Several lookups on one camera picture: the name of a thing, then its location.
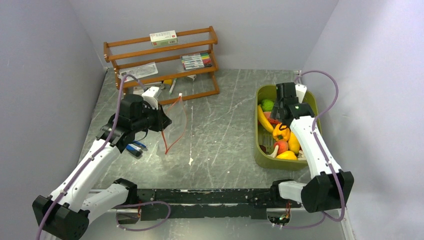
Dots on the green white box top shelf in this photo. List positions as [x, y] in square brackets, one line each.
[162, 39]

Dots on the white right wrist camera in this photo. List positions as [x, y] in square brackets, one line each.
[301, 91]

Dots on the red orange toy peach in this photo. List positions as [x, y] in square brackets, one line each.
[282, 145]

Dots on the green white box bottom shelf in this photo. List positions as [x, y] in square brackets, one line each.
[138, 90]

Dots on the green toy lime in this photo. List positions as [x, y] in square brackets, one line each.
[267, 105]

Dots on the green capped white marker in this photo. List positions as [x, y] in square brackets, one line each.
[172, 86]

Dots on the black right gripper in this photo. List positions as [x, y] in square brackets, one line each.
[274, 114]

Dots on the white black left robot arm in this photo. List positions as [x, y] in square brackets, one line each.
[67, 212]

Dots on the blue black stapler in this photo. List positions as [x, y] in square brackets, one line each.
[136, 149]

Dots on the wooden three-tier shelf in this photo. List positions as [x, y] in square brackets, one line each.
[136, 52]

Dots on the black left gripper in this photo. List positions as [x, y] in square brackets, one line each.
[162, 120]

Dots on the orange toy bell pepper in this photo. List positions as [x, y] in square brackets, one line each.
[281, 132]

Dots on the yellow toy lemon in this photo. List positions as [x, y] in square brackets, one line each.
[293, 144]

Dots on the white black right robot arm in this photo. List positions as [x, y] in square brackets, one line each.
[330, 186]

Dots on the pink toy watermelon slice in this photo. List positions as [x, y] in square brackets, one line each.
[272, 121]

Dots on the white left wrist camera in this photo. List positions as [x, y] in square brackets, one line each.
[151, 96]

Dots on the white toy mushroom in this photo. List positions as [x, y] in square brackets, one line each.
[274, 153]

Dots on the clear zip bag orange zipper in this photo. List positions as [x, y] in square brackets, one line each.
[176, 112]

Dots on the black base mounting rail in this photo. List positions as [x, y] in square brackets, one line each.
[254, 203]

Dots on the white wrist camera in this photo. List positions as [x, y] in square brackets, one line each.
[301, 91]
[151, 96]

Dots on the olive green plastic bin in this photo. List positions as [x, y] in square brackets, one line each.
[264, 141]

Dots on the coloured marker pen pack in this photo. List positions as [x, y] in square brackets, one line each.
[196, 61]

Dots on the yellow toy mango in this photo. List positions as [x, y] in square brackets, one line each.
[287, 155]

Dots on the green white box shelf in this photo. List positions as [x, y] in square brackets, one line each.
[138, 90]
[162, 39]

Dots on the yellow toy banana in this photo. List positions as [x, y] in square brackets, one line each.
[263, 119]

